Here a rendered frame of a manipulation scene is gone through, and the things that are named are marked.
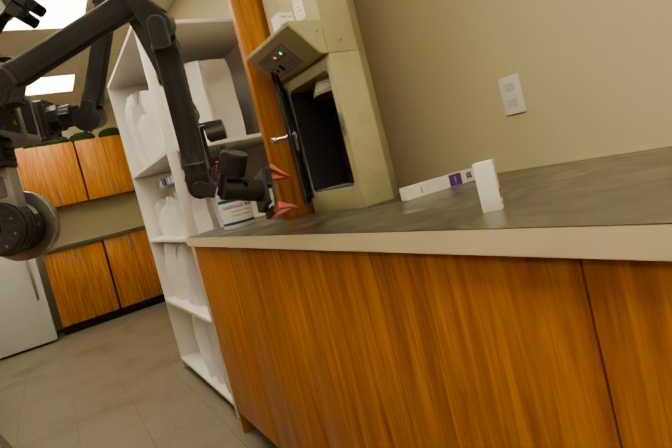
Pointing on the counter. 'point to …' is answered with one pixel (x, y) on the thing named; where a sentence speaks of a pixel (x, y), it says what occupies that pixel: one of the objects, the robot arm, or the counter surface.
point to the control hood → (311, 42)
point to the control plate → (280, 61)
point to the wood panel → (264, 105)
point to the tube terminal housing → (339, 76)
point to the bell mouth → (323, 89)
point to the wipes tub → (235, 213)
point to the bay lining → (320, 140)
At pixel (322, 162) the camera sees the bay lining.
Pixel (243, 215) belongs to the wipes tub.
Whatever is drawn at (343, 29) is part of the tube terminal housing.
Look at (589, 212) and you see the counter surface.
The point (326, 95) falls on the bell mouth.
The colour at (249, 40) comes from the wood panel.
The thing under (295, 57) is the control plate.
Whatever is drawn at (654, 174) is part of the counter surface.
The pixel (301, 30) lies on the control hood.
